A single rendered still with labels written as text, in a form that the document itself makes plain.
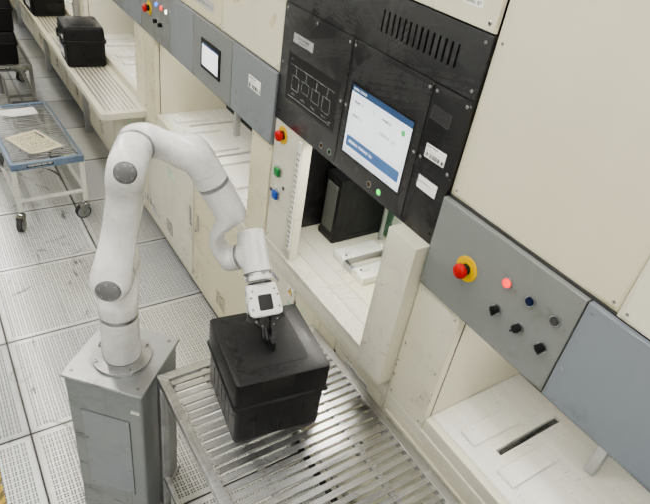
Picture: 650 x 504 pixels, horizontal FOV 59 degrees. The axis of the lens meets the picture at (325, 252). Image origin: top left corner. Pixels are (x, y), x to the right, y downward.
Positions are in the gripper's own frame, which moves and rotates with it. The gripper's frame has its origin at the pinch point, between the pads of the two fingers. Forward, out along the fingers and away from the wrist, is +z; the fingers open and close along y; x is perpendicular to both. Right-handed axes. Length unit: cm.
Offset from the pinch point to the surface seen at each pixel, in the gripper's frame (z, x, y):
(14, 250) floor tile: -73, 220, -78
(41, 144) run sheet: -138, 220, -55
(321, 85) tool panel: -73, -9, 29
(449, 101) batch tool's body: -47, -58, 36
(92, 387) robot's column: 7, 37, -49
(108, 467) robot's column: 37, 65, -47
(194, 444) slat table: 27.6, 11.5, -24.5
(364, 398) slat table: 27.5, 11.5, 32.4
